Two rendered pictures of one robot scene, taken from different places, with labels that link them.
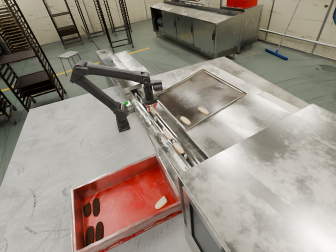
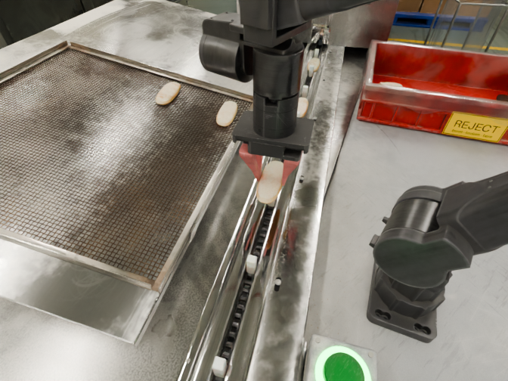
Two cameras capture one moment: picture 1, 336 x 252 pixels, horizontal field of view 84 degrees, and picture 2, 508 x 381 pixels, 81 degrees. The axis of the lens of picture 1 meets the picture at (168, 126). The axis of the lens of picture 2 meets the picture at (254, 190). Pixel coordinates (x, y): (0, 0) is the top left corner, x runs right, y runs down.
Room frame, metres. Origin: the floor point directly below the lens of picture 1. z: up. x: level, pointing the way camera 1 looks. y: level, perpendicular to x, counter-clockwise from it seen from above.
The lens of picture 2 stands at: (1.39, 0.28, 1.24)
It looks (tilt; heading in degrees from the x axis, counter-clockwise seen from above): 45 degrees down; 217
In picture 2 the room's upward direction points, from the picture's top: straight up
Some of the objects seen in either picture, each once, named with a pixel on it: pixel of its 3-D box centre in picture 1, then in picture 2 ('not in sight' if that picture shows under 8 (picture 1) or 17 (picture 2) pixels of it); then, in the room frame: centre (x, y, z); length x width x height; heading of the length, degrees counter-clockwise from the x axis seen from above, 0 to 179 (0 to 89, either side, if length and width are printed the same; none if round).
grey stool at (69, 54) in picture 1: (72, 64); not in sight; (4.29, 1.92, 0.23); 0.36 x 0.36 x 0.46; 56
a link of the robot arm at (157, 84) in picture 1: (152, 82); (247, 31); (1.10, 0.05, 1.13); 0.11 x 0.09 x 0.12; 91
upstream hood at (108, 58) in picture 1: (114, 66); not in sight; (2.09, 0.50, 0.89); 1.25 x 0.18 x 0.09; 22
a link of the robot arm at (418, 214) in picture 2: (122, 112); (414, 243); (1.10, 0.31, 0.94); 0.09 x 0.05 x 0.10; 91
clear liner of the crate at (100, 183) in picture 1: (125, 199); (455, 88); (0.47, 0.25, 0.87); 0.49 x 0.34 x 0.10; 108
